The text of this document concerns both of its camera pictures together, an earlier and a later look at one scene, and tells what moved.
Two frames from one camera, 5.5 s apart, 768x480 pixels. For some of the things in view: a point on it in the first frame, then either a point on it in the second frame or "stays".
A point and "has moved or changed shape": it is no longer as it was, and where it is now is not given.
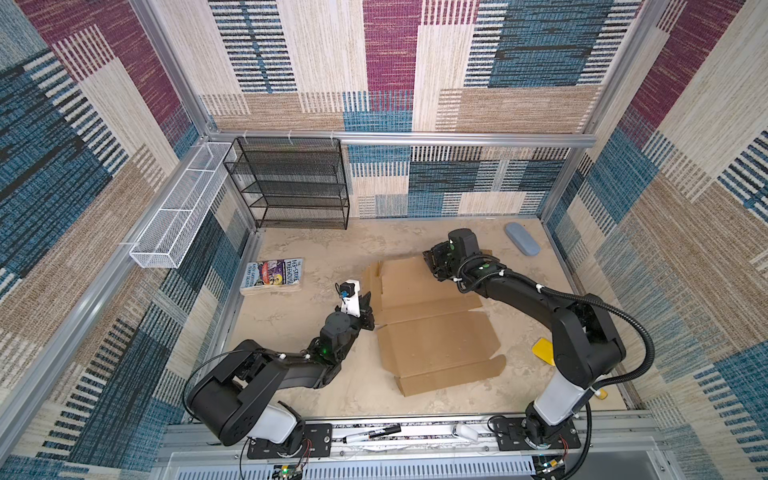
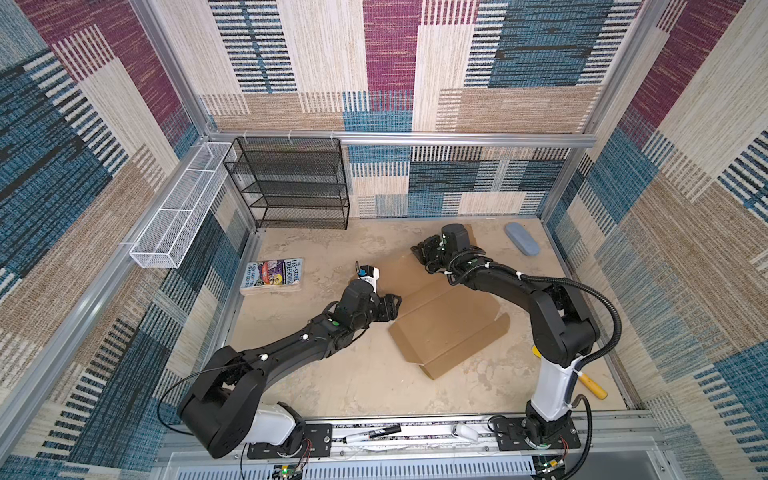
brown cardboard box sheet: x=431 y=337 has moved or changed shape
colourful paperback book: x=279 y=275 stays
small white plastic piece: x=465 y=431 stays
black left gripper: x=363 y=311 to x=386 y=310
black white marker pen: x=372 y=433 stays
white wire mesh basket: x=161 y=242 stays
